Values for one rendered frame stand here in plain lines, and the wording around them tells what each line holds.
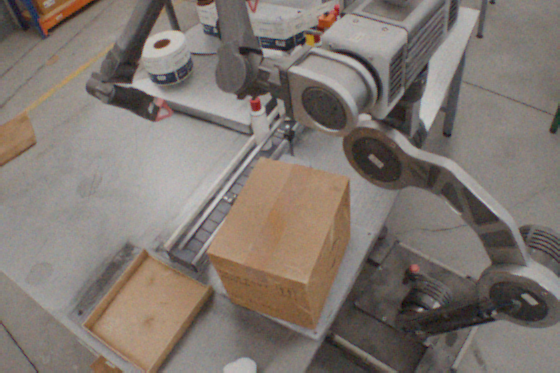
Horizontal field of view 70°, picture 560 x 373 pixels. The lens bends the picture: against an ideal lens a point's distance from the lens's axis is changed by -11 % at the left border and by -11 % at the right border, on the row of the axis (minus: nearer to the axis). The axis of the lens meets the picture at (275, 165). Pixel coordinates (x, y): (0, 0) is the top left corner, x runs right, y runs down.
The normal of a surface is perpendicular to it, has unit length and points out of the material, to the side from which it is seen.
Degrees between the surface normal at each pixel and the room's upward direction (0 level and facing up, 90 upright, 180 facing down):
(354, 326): 0
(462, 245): 0
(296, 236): 0
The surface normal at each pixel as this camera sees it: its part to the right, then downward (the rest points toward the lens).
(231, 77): -0.55, 0.07
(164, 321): -0.14, -0.66
